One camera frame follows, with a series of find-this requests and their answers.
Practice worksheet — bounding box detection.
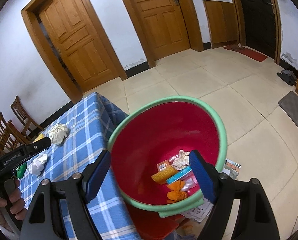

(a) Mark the white plastic bag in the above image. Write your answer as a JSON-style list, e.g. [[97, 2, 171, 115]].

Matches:
[[29, 153, 48, 175]]

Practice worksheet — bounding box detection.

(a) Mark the printed magazine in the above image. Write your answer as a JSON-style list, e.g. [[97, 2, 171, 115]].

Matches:
[[223, 158, 242, 180]]

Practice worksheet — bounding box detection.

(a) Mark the large yellow foam mesh pad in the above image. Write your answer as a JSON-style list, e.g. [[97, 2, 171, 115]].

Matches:
[[151, 167, 179, 185]]

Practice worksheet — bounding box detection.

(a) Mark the green toy car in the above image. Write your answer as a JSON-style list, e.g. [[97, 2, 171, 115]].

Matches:
[[16, 164, 27, 179]]

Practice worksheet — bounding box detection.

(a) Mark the white medicine box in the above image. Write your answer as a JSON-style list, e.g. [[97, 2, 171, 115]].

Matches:
[[166, 165, 192, 184]]

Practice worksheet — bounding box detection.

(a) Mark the dark entrance door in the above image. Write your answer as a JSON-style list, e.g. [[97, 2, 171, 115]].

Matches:
[[235, 0, 277, 58]]

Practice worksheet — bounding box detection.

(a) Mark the dark slipper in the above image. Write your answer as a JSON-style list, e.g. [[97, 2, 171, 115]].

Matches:
[[276, 72, 296, 87], [281, 69, 298, 80]]

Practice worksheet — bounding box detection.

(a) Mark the wooden panel door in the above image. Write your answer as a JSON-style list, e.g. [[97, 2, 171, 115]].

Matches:
[[125, 0, 191, 60], [39, 0, 121, 93]]

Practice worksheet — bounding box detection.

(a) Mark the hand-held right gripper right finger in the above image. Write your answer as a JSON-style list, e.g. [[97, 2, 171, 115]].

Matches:
[[188, 149, 281, 240]]

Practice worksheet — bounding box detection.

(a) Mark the round white paper ball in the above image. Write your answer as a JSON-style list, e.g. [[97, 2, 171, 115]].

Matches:
[[48, 123, 70, 145]]

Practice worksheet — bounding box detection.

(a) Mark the person's left hand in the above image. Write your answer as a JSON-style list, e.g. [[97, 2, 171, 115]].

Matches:
[[0, 179, 27, 228]]

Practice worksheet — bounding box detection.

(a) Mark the orange cardboard box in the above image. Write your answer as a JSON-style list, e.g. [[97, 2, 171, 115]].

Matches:
[[156, 160, 173, 173]]

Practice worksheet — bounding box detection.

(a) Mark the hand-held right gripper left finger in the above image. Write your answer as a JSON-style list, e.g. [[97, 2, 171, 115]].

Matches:
[[19, 149, 112, 240]]

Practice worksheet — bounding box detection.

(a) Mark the wooden dining chair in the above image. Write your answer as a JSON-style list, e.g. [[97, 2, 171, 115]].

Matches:
[[11, 95, 44, 137], [0, 112, 27, 150]]

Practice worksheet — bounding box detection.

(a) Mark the grey floor mat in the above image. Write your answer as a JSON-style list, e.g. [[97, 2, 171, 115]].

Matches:
[[278, 91, 298, 145]]

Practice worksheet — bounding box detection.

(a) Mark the blue plaid tablecloth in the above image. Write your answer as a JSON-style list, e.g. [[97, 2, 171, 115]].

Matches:
[[13, 92, 177, 240]]

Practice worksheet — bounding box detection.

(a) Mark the white paper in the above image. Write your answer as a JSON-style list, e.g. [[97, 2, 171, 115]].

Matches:
[[171, 149, 191, 169]]

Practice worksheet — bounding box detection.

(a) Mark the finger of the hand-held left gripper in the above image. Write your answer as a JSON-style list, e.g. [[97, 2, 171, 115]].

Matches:
[[20, 136, 52, 157]]

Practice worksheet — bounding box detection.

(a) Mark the red doormat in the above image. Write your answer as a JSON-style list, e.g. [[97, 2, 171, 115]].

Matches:
[[223, 44, 268, 62]]

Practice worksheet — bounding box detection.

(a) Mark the red bucket with green rim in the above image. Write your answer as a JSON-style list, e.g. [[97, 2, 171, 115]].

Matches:
[[107, 95, 228, 240]]

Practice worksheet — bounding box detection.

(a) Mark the printed paper sheet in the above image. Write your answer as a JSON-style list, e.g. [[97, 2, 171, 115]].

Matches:
[[181, 197, 214, 223]]

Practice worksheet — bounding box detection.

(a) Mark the low wooden wall cabinet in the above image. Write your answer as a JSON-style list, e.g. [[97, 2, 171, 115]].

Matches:
[[203, 0, 241, 48]]

